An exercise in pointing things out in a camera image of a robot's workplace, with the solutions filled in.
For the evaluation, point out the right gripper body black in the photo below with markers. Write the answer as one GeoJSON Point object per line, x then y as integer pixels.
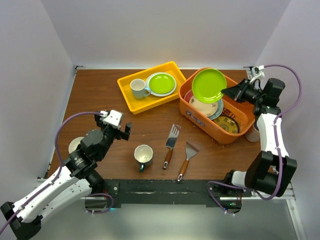
{"type": "Point", "coordinates": [248, 94]}

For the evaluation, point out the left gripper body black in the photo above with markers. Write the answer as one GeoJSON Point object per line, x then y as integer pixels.
{"type": "Point", "coordinates": [110, 133]}

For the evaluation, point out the white cup green handle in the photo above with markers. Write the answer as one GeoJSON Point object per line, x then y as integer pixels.
{"type": "Point", "coordinates": [143, 154]}

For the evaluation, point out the lime green plate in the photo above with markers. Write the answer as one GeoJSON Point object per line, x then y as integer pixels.
{"type": "Point", "coordinates": [207, 85]}
{"type": "Point", "coordinates": [161, 83]}

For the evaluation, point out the yellow patterned plate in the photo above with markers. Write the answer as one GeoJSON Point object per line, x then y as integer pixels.
{"type": "Point", "coordinates": [228, 124]}

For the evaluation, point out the red and teal plate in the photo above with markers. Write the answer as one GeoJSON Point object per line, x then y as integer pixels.
{"type": "Point", "coordinates": [219, 111]}

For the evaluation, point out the cream plate small motifs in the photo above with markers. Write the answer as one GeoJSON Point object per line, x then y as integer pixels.
{"type": "Point", "coordinates": [207, 109]}

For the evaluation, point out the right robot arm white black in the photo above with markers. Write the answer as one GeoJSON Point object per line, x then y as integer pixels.
{"type": "Point", "coordinates": [272, 169]}

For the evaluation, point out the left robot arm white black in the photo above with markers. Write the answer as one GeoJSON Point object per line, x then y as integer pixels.
{"type": "Point", "coordinates": [75, 177]}

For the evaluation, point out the orange plastic dish bin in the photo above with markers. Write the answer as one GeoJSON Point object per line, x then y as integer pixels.
{"type": "Point", "coordinates": [242, 113]}

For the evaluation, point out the yellow plastic tray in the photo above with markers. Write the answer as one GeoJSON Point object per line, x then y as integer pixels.
{"type": "Point", "coordinates": [138, 106]}

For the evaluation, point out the small white dish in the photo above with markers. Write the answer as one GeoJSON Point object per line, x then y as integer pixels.
{"type": "Point", "coordinates": [74, 144]}

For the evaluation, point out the beige purple cup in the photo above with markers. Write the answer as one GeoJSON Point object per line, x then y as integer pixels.
{"type": "Point", "coordinates": [253, 134]}

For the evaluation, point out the light blue mug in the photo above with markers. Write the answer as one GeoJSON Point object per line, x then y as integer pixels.
{"type": "Point", "coordinates": [139, 89]}

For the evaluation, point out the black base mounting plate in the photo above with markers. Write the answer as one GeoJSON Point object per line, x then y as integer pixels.
{"type": "Point", "coordinates": [172, 192]}

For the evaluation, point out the white scalloped plate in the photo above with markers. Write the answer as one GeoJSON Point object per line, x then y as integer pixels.
{"type": "Point", "coordinates": [157, 94]}

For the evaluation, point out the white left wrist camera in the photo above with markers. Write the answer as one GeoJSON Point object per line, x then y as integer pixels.
{"type": "Point", "coordinates": [113, 118]}

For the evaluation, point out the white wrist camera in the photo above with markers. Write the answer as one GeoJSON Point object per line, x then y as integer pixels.
{"type": "Point", "coordinates": [113, 118]}
{"type": "Point", "coordinates": [258, 73]}

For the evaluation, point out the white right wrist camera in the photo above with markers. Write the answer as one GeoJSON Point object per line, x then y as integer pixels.
{"type": "Point", "coordinates": [258, 73]}

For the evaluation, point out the slotted spatula wooden handle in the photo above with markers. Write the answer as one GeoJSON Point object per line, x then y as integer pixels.
{"type": "Point", "coordinates": [170, 144]}

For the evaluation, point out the solid spatula wooden handle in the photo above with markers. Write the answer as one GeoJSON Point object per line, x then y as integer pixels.
{"type": "Point", "coordinates": [191, 149]}

